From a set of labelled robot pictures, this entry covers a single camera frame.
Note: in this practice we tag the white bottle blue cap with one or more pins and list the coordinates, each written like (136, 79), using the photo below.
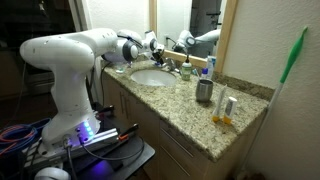
(204, 73)

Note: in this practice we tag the wood framed mirror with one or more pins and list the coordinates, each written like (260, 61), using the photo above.
(227, 24)

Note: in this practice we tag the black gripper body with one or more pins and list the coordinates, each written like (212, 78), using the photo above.
(158, 52)

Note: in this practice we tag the white blue tube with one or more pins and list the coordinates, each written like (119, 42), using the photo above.
(211, 60)

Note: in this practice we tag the stainless steel cup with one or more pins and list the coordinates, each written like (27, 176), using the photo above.
(204, 90)

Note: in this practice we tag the green handled broom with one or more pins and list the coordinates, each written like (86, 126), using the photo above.
(292, 58)

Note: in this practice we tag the chrome faucet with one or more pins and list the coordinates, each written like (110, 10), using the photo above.
(170, 63)

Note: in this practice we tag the tall white orange-capped tube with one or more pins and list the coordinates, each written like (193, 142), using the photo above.
(216, 112)

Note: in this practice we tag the black robot cart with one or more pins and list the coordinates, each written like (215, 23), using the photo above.
(82, 154)

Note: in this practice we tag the wooden vanity cabinet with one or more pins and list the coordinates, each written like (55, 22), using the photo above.
(188, 144)

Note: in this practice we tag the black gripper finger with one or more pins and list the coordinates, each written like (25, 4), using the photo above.
(159, 63)

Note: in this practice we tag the white oval sink basin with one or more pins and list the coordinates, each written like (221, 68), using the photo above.
(153, 78)

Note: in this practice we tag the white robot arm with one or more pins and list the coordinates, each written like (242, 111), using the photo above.
(70, 57)

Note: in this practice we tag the short white orange-capped tube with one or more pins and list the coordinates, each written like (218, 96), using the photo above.
(230, 110)

